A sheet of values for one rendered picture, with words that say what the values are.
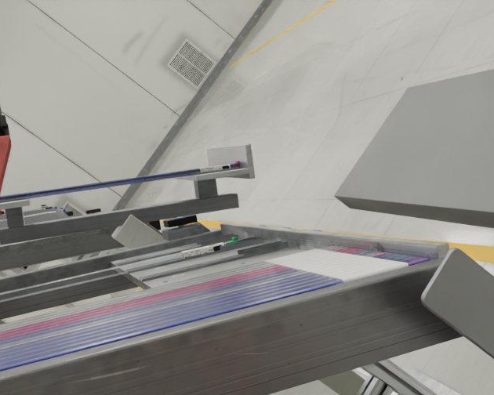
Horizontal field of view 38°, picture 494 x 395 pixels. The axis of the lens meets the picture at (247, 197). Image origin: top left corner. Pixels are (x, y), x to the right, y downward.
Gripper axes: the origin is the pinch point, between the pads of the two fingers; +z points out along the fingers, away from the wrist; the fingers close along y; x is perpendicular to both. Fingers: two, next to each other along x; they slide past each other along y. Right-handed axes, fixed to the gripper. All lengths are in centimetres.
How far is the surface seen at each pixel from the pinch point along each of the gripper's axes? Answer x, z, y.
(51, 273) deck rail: 6.1, 13.6, -18.7
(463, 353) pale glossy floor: 96, 53, -49
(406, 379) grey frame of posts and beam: 66, 45, -21
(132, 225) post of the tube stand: 24, 10, -47
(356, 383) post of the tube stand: 67, 53, -47
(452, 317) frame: 31, 14, 53
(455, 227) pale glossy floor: 120, 28, -83
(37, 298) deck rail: 3.4, 17.1, -18.7
